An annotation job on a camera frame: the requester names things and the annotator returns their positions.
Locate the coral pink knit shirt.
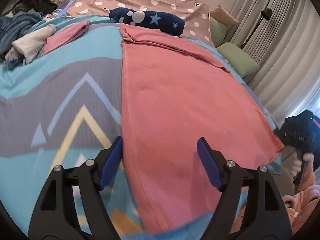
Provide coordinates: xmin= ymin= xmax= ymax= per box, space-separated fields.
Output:
xmin=120 ymin=24 xmax=284 ymax=234

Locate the black clothes pile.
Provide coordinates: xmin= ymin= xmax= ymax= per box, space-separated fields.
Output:
xmin=11 ymin=0 xmax=57 ymax=15

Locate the right hand white glove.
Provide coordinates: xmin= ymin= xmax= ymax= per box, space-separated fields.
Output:
xmin=289 ymin=151 xmax=314 ymax=177

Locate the green pillow front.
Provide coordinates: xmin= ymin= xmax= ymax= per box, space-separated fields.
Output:
xmin=217 ymin=42 xmax=259 ymax=77

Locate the green pillow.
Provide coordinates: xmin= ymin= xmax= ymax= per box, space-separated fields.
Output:
xmin=210 ymin=17 xmax=227 ymax=47
xmin=217 ymin=42 xmax=259 ymax=77

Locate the beige pleated curtain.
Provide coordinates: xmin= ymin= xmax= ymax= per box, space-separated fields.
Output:
xmin=225 ymin=0 xmax=319 ymax=124

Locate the blue grey patterned bedspread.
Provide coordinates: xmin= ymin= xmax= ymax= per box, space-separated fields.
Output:
xmin=0 ymin=15 xmax=283 ymax=240

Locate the black floor lamp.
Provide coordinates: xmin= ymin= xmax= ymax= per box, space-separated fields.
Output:
xmin=240 ymin=8 xmax=273 ymax=49

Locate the green pillow back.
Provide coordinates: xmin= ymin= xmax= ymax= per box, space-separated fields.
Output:
xmin=210 ymin=17 xmax=227 ymax=47

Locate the beige pillow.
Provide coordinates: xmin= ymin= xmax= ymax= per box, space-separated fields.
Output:
xmin=210 ymin=4 xmax=239 ymax=27

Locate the navy star plush blanket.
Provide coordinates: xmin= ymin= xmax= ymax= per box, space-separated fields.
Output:
xmin=109 ymin=8 xmax=185 ymax=36

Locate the light grey folded garment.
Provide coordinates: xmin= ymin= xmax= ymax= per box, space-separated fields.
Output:
xmin=12 ymin=24 xmax=56 ymax=64

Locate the mauve pink folded garment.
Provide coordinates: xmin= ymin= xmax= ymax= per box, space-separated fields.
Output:
xmin=42 ymin=20 xmax=90 ymax=55

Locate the pink polka dot sheet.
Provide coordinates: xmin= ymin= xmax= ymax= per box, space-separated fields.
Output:
xmin=67 ymin=0 xmax=214 ymax=46

